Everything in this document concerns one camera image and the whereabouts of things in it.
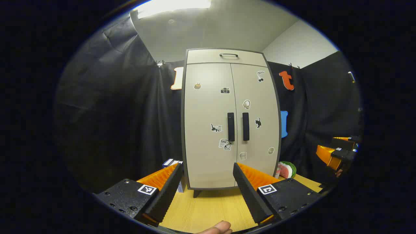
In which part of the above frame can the beige cabinet door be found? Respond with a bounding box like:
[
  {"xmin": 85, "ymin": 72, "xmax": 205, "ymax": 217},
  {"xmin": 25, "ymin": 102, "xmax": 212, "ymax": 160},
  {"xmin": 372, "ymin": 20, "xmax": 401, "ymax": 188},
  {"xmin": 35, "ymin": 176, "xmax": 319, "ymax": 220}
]
[
  {"xmin": 184, "ymin": 63, "xmax": 236, "ymax": 189},
  {"xmin": 230, "ymin": 63, "xmax": 280, "ymax": 186}
]

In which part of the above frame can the beige double-door shoe cabinet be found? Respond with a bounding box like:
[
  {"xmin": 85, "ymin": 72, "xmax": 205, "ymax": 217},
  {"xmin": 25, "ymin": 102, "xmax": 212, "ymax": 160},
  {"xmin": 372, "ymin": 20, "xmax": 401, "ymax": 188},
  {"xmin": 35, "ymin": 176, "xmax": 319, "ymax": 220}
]
[{"xmin": 181, "ymin": 48, "xmax": 282, "ymax": 198}]

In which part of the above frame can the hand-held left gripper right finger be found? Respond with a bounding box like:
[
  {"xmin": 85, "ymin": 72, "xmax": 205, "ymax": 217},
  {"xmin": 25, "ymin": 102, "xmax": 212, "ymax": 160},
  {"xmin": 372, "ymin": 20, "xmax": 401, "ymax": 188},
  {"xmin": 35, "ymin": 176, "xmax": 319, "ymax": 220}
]
[{"xmin": 233, "ymin": 162, "xmax": 322, "ymax": 225}]

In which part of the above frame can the black backdrop cloth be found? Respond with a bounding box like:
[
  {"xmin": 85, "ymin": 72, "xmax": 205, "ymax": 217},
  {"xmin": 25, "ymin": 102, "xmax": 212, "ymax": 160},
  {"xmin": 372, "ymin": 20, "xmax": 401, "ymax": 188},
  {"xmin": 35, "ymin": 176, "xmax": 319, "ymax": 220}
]
[{"xmin": 55, "ymin": 13, "xmax": 363, "ymax": 193}]

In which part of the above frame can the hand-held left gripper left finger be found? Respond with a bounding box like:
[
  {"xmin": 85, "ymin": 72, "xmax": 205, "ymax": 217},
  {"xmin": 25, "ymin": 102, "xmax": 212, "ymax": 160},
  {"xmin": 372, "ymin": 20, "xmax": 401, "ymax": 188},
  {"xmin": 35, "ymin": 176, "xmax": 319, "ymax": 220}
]
[{"xmin": 94, "ymin": 162, "xmax": 183, "ymax": 227}]

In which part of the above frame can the watermelon slice toy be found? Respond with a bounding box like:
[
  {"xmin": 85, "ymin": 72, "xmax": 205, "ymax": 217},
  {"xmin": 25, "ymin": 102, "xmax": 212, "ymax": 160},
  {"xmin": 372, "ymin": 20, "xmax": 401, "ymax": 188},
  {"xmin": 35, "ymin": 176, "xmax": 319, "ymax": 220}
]
[{"xmin": 275, "ymin": 161, "xmax": 297, "ymax": 179}]

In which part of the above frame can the ceiling light panel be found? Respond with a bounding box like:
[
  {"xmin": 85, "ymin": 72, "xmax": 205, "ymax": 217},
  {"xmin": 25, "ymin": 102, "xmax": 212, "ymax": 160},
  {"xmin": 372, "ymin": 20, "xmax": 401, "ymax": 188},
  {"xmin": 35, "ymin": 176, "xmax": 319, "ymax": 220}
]
[{"xmin": 137, "ymin": 0, "xmax": 212, "ymax": 19}]

